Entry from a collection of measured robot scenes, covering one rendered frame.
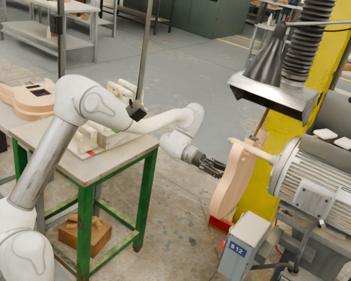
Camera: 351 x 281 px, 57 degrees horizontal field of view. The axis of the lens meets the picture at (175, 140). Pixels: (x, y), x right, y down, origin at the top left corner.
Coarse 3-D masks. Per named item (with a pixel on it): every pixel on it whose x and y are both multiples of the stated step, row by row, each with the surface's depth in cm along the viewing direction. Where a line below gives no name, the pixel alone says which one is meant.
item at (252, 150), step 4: (232, 140) 137; (236, 140) 136; (240, 140) 137; (232, 144) 137; (240, 144) 135; (244, 144) 135; (248, 144) 135; (248, 148) 134; (252, 148) 133; (256, 148) 133; (248, 152) 134; (252, 152) 133; (256, 152) 132; (260, 152) 131; (264, 152) 131; (256, 156) 133; (260, 156) 131; (264, 156) 130; (268, 156) 130; (264, 160) 131; (268, 160) 130
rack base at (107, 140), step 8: (88, 120) 180; (80, 128) 182; (96, 128) 174; (88, 136) 179; (104, 136) 170; (112, 136) 172; (120, 136) 178; (104, 144) 172; (112, 144) 175; (120, 144) 181
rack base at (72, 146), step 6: (72, 138) 177; (84, 138) 178; (72, 144) 172; (84, 144) 173; (72, 150) 167; (96, 150) 171; (102, 150) 172; (78, 156) 164; (84, 156) 164; (90, 156) 166
